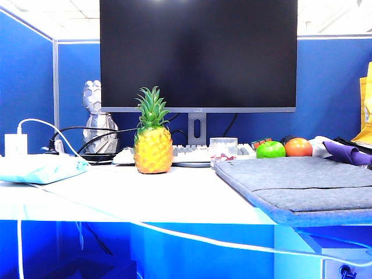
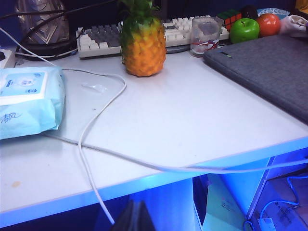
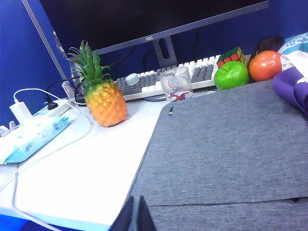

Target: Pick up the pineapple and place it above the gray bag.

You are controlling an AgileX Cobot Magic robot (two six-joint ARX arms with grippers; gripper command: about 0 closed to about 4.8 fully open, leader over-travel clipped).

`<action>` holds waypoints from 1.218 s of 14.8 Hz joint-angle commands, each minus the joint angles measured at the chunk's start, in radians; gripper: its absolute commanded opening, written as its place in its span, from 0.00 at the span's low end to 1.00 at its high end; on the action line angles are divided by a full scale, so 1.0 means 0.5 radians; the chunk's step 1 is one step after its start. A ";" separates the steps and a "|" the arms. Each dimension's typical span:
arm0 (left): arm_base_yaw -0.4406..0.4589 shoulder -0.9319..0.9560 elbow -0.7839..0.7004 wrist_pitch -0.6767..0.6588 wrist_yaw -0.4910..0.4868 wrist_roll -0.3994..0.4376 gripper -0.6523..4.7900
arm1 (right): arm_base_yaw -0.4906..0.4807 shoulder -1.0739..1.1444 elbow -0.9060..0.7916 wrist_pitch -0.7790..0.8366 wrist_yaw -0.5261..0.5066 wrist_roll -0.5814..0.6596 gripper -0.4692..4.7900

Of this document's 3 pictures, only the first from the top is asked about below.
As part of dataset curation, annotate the white and gray keyboard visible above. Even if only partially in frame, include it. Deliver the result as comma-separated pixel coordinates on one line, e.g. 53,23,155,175
112,143,256,165

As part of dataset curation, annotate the purple cloth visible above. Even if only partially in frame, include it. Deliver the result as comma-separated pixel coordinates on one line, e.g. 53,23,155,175
322,140,372,167

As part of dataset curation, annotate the grey felt mat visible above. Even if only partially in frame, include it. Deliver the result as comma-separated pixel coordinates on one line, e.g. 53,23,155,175
214,156,372,227

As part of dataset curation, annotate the clear plastic cup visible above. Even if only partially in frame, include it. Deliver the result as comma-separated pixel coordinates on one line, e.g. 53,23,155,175
209,137,238,169

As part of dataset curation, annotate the white charging cable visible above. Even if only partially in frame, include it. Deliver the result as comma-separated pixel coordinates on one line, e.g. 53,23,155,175
16,118,372,279

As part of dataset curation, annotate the black computer monitor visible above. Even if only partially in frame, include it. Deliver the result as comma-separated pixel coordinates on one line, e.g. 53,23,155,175
99,0,298,113

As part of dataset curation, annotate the orange fruit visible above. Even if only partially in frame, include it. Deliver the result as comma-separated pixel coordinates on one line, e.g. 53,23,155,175
284,137,313,158

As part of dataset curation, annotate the green apple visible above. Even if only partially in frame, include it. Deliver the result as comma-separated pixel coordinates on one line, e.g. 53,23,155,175
256,141,287,159

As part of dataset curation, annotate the yellow paper bag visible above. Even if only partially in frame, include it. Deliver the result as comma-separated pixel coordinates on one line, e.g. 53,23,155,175
350,61,372,146

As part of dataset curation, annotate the black power cable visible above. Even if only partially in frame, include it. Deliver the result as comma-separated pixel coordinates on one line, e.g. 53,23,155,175
52,113,180,163

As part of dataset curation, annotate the white power adapter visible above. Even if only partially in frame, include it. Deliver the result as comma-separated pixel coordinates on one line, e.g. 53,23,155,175
4,133,29,157

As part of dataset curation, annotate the yellow plastic pineapple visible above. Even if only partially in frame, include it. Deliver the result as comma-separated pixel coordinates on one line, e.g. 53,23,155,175
133,85,174,174

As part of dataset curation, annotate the white cloth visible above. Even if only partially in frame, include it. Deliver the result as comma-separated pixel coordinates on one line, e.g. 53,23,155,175
308,135,338,159

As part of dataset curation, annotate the light blue tissue pack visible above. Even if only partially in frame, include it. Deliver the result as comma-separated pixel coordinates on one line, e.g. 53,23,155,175
0,153,90,185

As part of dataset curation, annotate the silver robot figurine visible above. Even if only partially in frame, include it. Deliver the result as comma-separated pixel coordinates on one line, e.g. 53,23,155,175
82,80,120,154

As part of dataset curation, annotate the rubiks cube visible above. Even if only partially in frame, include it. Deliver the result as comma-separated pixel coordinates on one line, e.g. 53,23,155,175
251,137,273,151

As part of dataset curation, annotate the gray monitor stand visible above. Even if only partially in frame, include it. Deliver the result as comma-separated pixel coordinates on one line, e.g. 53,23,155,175
174,112,216,168

